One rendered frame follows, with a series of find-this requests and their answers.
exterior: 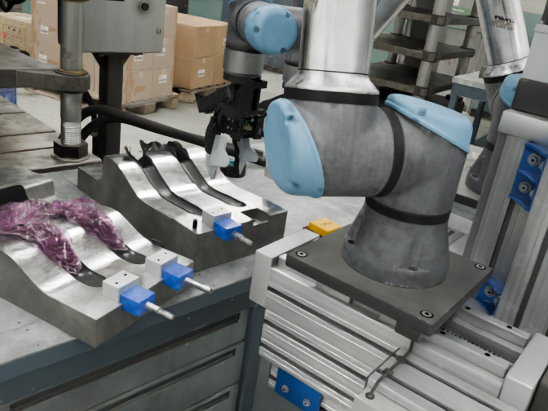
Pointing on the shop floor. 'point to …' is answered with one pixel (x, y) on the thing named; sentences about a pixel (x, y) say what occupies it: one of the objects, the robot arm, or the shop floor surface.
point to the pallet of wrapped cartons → (39, 21)
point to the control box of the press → (117, 52)
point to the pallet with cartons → (198, 57)
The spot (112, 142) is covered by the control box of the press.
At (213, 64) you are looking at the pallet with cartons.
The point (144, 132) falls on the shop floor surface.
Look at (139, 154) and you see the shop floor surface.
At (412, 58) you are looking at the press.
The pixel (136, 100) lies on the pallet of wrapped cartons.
